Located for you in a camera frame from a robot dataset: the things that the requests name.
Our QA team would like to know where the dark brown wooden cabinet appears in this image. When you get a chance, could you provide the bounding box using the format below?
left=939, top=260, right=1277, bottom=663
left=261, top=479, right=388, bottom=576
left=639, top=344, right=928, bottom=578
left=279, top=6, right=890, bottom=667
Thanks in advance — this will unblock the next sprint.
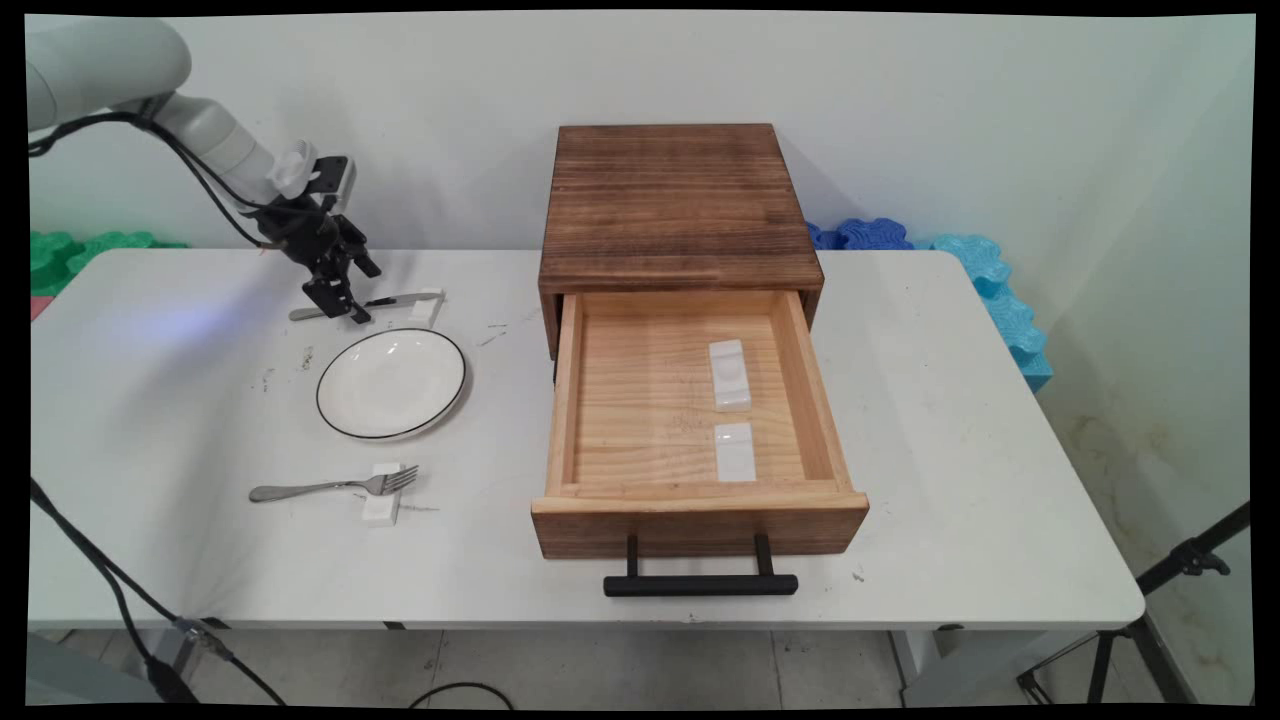
left=538, top=124, right=826, bottom=361

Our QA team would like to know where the black cable with connector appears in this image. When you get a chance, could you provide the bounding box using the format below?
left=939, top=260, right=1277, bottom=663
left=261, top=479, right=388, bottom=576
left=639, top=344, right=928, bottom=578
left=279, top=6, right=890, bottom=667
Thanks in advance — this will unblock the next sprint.
left=28, top=478, right=289, bottom=707

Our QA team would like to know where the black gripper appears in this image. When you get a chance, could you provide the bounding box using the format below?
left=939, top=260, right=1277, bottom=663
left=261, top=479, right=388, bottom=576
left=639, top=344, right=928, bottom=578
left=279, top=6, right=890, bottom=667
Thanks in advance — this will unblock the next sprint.
left=262, top=200, right=383, bottom=325

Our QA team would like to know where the light blue foam mat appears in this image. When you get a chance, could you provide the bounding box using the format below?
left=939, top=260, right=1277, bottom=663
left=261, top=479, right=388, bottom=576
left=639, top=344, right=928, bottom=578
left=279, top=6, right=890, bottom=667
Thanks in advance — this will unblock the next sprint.
left=912, top=234, right=1054, bottom=394

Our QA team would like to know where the light wooden drawer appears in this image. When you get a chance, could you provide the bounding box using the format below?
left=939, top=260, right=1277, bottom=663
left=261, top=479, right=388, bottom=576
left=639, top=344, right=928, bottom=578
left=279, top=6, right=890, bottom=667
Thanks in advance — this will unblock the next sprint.
left=531, top=290, right=871, bottom=560

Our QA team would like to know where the silver fork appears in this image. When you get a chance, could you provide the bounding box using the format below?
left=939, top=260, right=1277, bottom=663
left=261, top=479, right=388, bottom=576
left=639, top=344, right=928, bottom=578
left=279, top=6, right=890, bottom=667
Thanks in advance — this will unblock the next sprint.
left=249, top=465, right=421, bottom=504

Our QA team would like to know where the dark blue foam mat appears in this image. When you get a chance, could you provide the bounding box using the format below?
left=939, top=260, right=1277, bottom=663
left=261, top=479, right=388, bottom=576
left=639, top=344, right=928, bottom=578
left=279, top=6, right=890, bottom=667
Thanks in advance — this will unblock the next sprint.
left=806, top=218, right=916, bottom=252

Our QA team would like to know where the black floor cable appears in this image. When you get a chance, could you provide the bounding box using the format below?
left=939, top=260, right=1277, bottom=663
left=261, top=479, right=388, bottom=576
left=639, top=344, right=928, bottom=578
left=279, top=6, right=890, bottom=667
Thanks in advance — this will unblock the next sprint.
left=407, top=682, right=517, bottom=710

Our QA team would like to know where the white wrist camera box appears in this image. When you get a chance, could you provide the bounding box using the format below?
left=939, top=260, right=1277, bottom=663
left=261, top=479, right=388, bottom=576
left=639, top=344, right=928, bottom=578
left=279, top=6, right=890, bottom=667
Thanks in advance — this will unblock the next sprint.
left=300, top=155, right=358, bottom=217

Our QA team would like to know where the green foam mat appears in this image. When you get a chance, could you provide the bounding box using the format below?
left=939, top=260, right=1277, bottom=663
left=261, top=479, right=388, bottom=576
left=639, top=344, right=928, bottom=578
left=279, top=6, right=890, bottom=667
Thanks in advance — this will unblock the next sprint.
left=30, top=231, right=189, bottom=298

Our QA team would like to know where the white table leg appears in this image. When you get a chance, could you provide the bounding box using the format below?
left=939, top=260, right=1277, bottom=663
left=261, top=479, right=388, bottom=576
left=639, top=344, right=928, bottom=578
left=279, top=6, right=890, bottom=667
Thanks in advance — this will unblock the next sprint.
left=888, top=628, right=963, bottom=707
left=135, top=628, right=203, bottom=703

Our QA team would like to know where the black drawer handle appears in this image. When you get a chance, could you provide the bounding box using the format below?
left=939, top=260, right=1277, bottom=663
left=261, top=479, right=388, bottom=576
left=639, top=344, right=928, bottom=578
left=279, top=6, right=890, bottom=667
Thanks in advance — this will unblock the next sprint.
left=603, top=532, right=800, bottom=599

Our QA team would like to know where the silver table knife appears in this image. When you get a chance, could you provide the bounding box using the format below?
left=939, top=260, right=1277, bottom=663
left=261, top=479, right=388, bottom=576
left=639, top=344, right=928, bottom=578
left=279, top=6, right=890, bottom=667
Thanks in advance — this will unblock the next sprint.
left=289, top=291, right=444, bottom=322

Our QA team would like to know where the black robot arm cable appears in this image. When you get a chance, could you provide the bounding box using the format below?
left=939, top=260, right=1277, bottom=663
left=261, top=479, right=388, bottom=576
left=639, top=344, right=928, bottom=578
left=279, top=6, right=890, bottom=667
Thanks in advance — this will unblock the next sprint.
left=28, top=95, right=306, bottom=253

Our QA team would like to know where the white plate with black rim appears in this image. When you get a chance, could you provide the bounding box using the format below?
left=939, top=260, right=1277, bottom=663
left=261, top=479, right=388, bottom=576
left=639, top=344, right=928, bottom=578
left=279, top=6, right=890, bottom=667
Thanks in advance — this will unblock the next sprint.
left=316, top=327, right=469, bottom=441

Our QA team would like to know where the black tripod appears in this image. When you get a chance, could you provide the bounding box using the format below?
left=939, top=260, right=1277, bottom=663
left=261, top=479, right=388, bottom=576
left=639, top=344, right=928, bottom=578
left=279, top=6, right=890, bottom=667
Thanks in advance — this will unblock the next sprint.
left=1016, top=500, right=1252, bottom=706

